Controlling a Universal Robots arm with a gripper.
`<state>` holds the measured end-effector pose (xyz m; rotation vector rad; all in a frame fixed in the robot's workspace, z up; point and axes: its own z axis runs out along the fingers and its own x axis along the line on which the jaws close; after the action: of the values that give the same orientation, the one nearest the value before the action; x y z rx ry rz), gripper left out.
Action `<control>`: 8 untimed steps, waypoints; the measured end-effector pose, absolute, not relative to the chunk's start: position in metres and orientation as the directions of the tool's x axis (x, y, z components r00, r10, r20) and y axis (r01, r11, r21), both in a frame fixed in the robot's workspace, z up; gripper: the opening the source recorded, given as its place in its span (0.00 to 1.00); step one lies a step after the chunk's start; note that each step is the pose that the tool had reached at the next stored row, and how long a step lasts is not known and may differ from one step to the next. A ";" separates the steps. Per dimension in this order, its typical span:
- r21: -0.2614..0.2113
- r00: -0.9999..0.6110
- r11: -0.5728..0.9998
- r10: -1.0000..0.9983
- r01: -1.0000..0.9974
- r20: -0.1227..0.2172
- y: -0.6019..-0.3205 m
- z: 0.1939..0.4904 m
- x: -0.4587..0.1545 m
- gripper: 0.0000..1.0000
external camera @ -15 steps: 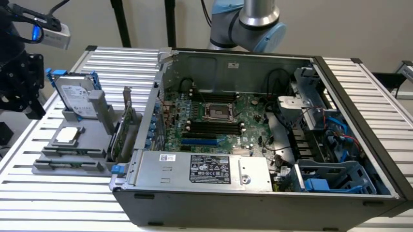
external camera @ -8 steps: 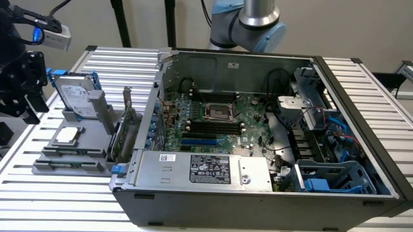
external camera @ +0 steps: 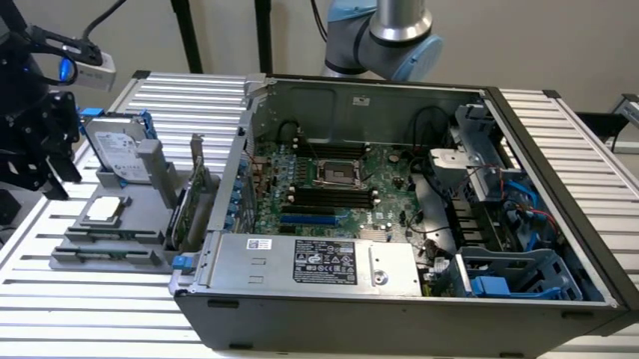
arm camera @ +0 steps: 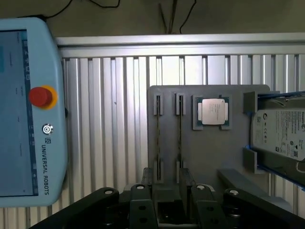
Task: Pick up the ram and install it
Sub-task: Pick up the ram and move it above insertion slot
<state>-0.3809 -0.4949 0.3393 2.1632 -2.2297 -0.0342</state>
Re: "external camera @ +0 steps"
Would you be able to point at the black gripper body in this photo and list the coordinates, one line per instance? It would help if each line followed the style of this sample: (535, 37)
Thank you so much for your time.
(20, 75)

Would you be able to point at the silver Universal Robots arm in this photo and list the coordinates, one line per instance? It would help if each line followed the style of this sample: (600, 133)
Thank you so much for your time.
(399, 26)

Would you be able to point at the green RAM stick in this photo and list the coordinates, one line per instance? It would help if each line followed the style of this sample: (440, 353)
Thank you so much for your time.
(114, 233)
(104, 255)

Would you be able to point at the black RAM slot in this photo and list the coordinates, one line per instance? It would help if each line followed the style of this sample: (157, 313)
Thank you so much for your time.
(332, 193)
(332, 203)
(332, 156)
(332, 198)
(332, 188)
(332, 144)
(332, 148)

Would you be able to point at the hard disk in blue caddy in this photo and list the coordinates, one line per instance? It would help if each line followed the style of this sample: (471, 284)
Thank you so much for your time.
(117, 149)

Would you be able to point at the silver CPU chip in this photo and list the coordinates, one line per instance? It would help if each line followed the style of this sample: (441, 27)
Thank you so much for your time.
(104, 208)

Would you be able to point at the grey parts rack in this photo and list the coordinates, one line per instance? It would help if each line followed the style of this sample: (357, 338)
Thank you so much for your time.
(144, 209)

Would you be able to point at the black stand pole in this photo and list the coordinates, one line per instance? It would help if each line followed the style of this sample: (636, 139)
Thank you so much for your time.
(186, 37)
(263, 37)

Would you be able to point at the green graphics card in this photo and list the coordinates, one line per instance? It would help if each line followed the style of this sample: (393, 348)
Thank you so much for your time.
(192, 202)

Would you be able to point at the blue case latch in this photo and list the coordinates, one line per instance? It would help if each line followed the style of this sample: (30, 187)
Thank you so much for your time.
(181, 261)

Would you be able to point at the short black expansion slot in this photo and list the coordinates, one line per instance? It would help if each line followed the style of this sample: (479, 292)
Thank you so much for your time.
(295, 229)

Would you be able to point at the blue expansion slot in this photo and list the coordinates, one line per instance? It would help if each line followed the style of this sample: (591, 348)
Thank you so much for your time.
(307, 219)

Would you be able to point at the CPU socket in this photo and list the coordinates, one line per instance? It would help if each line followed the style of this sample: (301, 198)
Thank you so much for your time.
(339, 172)

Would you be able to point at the silver power supply unit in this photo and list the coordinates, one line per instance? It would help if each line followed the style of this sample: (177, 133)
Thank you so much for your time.
(279, 265)

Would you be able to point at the silver chipset heat sink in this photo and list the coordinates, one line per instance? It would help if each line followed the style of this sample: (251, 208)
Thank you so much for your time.
(376, 234)

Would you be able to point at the green motherboard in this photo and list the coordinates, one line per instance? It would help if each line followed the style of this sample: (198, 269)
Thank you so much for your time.
(393, 209)

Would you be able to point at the black open PC case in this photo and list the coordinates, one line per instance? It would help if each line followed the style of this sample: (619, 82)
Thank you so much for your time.
(349, 321)

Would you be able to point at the metal disk bay cage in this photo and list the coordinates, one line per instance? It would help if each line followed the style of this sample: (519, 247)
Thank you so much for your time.
(473, 157)

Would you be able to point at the grey blue drive cage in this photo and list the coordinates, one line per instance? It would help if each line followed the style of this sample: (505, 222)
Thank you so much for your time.
(519, 269)

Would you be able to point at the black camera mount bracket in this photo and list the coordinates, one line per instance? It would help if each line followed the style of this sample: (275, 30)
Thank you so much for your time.
(54, 39)

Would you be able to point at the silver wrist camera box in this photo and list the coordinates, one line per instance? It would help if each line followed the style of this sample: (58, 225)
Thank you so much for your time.
(94, 75)

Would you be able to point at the black box with aluminium rail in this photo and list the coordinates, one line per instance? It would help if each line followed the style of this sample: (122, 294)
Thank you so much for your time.
(604, 127)

